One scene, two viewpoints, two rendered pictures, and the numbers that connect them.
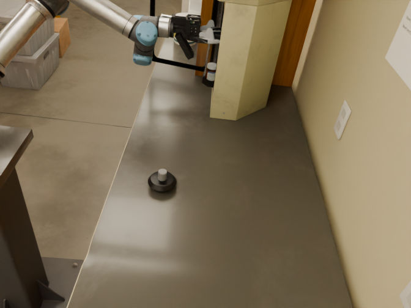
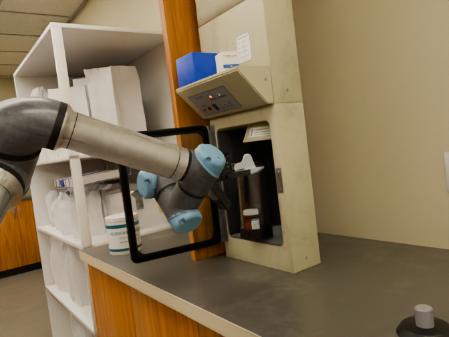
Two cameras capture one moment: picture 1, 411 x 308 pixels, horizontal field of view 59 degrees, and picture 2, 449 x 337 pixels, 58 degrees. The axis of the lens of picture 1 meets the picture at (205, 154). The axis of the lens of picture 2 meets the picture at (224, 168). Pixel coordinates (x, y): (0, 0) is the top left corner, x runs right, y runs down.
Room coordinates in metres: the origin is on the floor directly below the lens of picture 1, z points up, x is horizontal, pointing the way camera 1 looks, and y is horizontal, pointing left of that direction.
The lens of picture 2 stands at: (0.48, 0.74, 1.31)
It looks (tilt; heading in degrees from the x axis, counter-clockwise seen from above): 3 degrees down; 326
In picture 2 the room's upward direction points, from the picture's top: 7 degrees counter-clockwise
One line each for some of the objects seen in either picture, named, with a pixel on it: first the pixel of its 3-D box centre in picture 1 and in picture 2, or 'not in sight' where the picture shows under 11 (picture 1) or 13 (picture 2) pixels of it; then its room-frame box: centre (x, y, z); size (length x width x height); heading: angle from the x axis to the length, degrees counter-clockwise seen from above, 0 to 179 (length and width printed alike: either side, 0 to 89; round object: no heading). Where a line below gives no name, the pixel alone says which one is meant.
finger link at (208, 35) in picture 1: (210, 35); (248, 164); (1.39, 0.04, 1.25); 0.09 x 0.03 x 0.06; 68
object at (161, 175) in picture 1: (162, 178); (425, 326); (0.86, 0.13, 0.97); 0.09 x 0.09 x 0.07
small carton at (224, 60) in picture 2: not in sight; (227, 64); (1.41, 0.06, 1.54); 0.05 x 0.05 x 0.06; 78
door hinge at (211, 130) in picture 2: (217, 32); (217, 184); (1.61, 0.02, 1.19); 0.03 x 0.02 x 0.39; 2
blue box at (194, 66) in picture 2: not in sight; (198, 71); (1.56, 0.07, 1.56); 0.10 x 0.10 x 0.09; 2
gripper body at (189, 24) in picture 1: (186, 27); (210, 168); (1.44, 0.15, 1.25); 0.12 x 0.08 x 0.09; 92
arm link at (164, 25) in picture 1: (165, 27); not in sight; (1.44, 0.23, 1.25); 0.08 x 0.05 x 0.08; 2
